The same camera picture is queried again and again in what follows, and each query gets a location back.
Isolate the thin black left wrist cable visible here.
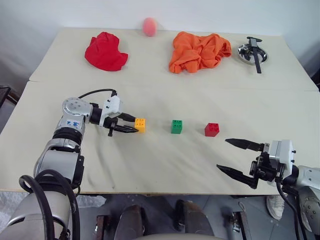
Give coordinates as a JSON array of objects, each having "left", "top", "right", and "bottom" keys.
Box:
[{"left": 77, "top": 87, "right": 118, "bottom": 99}]

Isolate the crumpled orange cloth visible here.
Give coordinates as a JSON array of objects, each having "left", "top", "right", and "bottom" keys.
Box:
[{"left": 168, "top": 31, "right": 233, "bottom": 74}]

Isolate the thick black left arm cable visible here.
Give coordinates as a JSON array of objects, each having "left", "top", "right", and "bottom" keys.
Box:
[{"left": 18, "top": 169, "right": 81, "bottom": 240}]

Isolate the yellow toy brick cube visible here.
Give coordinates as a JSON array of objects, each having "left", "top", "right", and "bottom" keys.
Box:
[{"left": 134, "top": 117, "right": 147, "bottom": 134}]

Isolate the crumpled red cloth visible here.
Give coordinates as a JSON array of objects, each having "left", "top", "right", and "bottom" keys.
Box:
[{"left": 84, "top": 31, "right": 130, "bottom": 73}]

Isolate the white sneaker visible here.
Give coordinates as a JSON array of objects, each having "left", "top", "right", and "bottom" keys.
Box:
[{"left": 265, "top": 195, "right": 286, "bottom": 221}]

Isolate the black box beside table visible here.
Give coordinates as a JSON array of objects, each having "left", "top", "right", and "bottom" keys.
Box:
[{"left": 0, "top": 84, "right": 19, "bottom": 107}]

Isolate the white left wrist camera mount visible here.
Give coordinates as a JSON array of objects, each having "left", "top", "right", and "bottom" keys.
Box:
[{"left": 98, "top": 95, "right": 124, "bottom": 127}]

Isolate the dark rounded shape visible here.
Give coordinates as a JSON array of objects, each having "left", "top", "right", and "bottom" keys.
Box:
[
  {"left": 119, "top": 204, "right": 149, "bottom": 236},
  {"left": 174, "top": 199, "right": 216, "bottom": 236}
]

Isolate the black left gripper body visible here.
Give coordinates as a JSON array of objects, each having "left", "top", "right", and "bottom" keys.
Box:
[{"left": 103, "top": 113, "right": 126, "bottom": 137}]

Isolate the pink ball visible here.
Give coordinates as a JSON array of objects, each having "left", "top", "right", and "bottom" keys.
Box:
[{"left": 142, "top": 17, "right": 159, "bottom": 38}]

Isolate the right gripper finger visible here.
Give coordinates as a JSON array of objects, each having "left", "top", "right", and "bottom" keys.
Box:
[
  {"left": 224, "top": 137, "right": 264, "bottom": 152},
  {"left": 215, "top": 164, "right": 259, "bottom": 190}
]

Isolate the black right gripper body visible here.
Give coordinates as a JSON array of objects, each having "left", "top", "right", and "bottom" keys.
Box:
[{"left": 249, "top": 143, "right": 286, "bottom": 182}]

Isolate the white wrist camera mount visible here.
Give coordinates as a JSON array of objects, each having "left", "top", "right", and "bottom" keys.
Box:
[
  {"left": 263, "top": 139, "right": 297, "bottom": 186},
  {"left": 98, "top": 95, "right": 124, "bottom": 127}
]

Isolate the black caliper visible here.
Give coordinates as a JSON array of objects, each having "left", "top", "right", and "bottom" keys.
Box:
[{"left": 246, "top": 36, "right": 263, "bottom": 75}]

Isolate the green toy brick cube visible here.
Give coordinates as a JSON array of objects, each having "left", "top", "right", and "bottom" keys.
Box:
[{"left": 170, "top": 119, "right": 184, "bottom": 135}]

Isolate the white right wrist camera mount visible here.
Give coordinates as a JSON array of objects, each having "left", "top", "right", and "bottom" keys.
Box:
[{"left": 263, "top": 139, "right": 297, "bottom": 186}]

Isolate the shiny steel bowl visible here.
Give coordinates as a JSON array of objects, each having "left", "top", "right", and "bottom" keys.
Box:
[{"left": 236, "top": 42, "right": 269, "bottom": 67}]

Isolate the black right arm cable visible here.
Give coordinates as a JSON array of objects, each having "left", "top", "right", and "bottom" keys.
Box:
[{"left": 275, "top": 178, "right": 301, "bottom": 240}]

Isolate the dark metal table leg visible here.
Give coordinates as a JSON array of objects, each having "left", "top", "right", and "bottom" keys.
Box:
[
  {"left": 95, "top": 214, "right": 106, "bottom": 240},
  {"left": 231, "top": 211, "right": 252, "bottom": 240}
]

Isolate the red toy brick cube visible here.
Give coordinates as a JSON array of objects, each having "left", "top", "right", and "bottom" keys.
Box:
[{"left": 204, "top": 122, "right": 221, "bottom": 138}]

